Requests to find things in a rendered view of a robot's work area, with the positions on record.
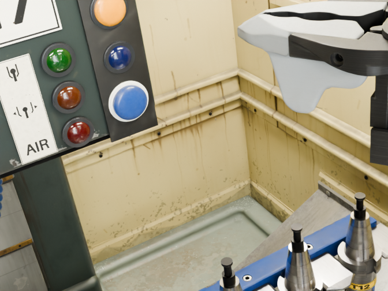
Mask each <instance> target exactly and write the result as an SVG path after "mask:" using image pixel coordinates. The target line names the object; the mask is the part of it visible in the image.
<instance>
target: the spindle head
mask: <svg viewBox="0 0 388 291"><path fill-rule="evenodd" d="M55 4H56V6H57V10H58V15H59V19H60V22H61V26H62V29H60V30H57V31H54V32H50V33H47V34H44V35H40V36H37V37H34V38H30V39H27V40H23V41H20V42H17V43H13V44H9V45H7V46H3V47H0V62H2V61H5V60H9V59H12V58H16V57H19V56H22V55H26V54H29V56H30V59H31V62H32V66H33V69H34V72H35V76H36V79H37V82H38V86H39V89H40V93H41V96H42V99H43V103H44V106H45V109H46V113H47V116H48V120H49V123H50V126H51V130H52V133H53V136H54V140H55V143H56V146H57V150H58V152H55V153H53V154H50V155H48V156H44V157H42V158H39V159H37V160H34V161H32V162H28V163H26V164H22V163H21V159H20V156H19V154H18V151H17V147H16V144H15V142H14V138H13V135H12V132H11V130H10V127H9V124H8V121H7V118H6V115H5V112H4V109H3V106H2V103H1V100H0V179H2V178H5V177H7V176H10V175H12V174H15V173H18V172H21V171H23V170H26V169H29V168H31V167H34V166H37V165H39V164H42V163H45V162H48V161H50V160H53V159H55V158H58V157H60V156H63V155H66V154H69V153H71V152H74V151H77V150H80V149H82V148H85V147H88V146H91V145H93V144H96V143H98V142H101V141H104V140H106V139H109V138H110V135H109V131H108V127H107V123H106V119H105V114H104V111H103V106H102V102H101V99H100V94H99V90H98V85H97V82H96V77H95V73H94V68H93V65H92V61H91V56H90V53H89V48H88V44H87V40H86V36H85V32H84V27H83V22H82V19H81V15H80V11H79V6H78V3H77V0H55ZM135 4H136V0H135ZM136 10H137V5H136ZM137 16H138V20H139V14H138V11H137ZM139 26H140V20H139ZM140 32H141V26H140ZM141 38H142V41H143V36H142V32H141ZM56 42H62V43H65V44H67V45H69V46H70V47H71V48H72V49H73V51H74V53H75V55H76V63H75V66H74V68H73V70H72V71H71V72H70V73H68V74H67V75H65V76H62V77H53V76H50V75H49V74H47V73H46V72H45V71H44V70H43V68H42V65H41V62H40V59H41V55H42V52H43V50H44V49H45V48H46V47H47V46H48V45H50V44H52V43H56ZM143 47H144V42H143ZM144 53H145V58H146V63H147V57H146V51H145V48H144ZM147 68H148V63H147ZM148 74H149V78H150V73H149V69H148ZM68 80H71V81H75V82H77V83H79V84H80V85H81V86H82V87H83V88H84V91H85V101H84V103H83V105H82V106H81V107H80V108H79V109H78V110H77V111H75V112H74V113H69V114H66V113H62V112H60V111H58V110H57V109H56V108H55V107H54V105H53V103H52V100H51V96H52V93H53V90H54V88H55V87H56V86H57V85H58V84H59V83H61V82H63V81H68ZM150 84H151V79H150ZM151 89H152V84H151ZM152 95H153V99H154V94H153V90H152ZM154 105H155V100H154ZM77 116H82V117H86V118H87V119H89V120H90V121H91V122H92V124H93V126H94V135H93V137H92V139H91V140H90V142H89V143H87V144H86V145H84V146H82V147H71V146H69V145H67V144H66V143H65V142H64V140H63V138H62V128H63V126H64V125H65V123H66V122H67V121H68V120H69V119H71V118H73V117H77Z"/></svg>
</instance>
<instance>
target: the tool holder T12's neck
mask: <svg viewBox="0 0 388 291"><path fill-rule="evenodd" d="M366 275H367V278H363V279H360V278H354V279H353V281H352V283H354V284H358V285H364V284H368V283H370V282H372V281H373V280H374V279H375V278H376V274H375V273H374V272H373V271H372V272H370V273H367V274H366ZM372 288H373V287H372ZM372 288H370V289H372ZM350 289H351V288H350ZM370 289H367V290H370ZM352 290H354V289H352ZM355 291H366V290H355Z"/></svg>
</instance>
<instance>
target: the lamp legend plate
mask: <svg viewBox="0 0 388 291"><path fill-rule="evenodd" d="M0 100H1V103H2V106H3V109H4V112H5V115H6V118H7V121H8V124H9V127H10V130H11V132H12V135H13V138H14V142H15V144H16V147H17V151H18V154H19V156H20V159H21V163H22V164H26V163H28V162H32V161H34V160H37V159H39V158H42V157H44V156H48V155H50V154H53V153H55V152H58V150H57V146H56V143H55V140H54V136H53V133H52V130H51V126H50V123H49V119H48V116H47V113H46V109H45V106H44V103H43V99H42V96H41V93H40V89H39V86H38V82H37V79H36V76H35V72H34V69H33V66H32V62H31V59H30V56H29V54H26V55H22V56H19V57H16V58H12V59H9V60H5V61H2V62H0Z"/></svg>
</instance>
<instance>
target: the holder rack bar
mask: <svg viewBox="0 0 388 291"><path fill-rule="evenodd" d="M369 217H370V224H371V228H372V227H376V225H377V221H376V219H374V218H373V217H371V216H369ZM349 220H350V214H349V215H347V216H345V217H343V218H341V219H339V220H337V221H335V222H333V223H331V224H329V225H328V226H326V227H324V228H322V229H320V230H318V231H316V232H314V233H312V234H310V235H308V236H306V237H304V242H305V243H306V244H307V247H308V252H309V256H310V259H313V258H315V257H317V256H319V255H321V254H323V253H325V252H329V253H330V254H332V255H333V256H336V255H338V246H339V245H340V243H342V242H344V243H345V241H346V235H347V231H348V226H349ZM287 255H288V246H286V247H284V248H282V249H280V250H278V251H276V252H274V253H272V254H270V255H268V256H266V257H264V258H262V259H260V260H258V261H256V262H254V263H252V264H250V265H249V266H246V267H244V268H242V269H241V270H238V271H236V272H235V276H237V277H238V278H239V281H240V284H241V287H242V291H252V290H254V289H256V288H258V287H260V286H262V285H264V284H266V283H270V284H271V285H272V286H273V287H274V288H276V287H277V286H278V278H279V277H280V276H281V277H282V278H285V270H286V261H287ZM219 283H220V280H219V281H216V282H214V283H212V284H211V285H208V286H206V287H205V288H202V289H200V290H198V291H219Z"/></svg>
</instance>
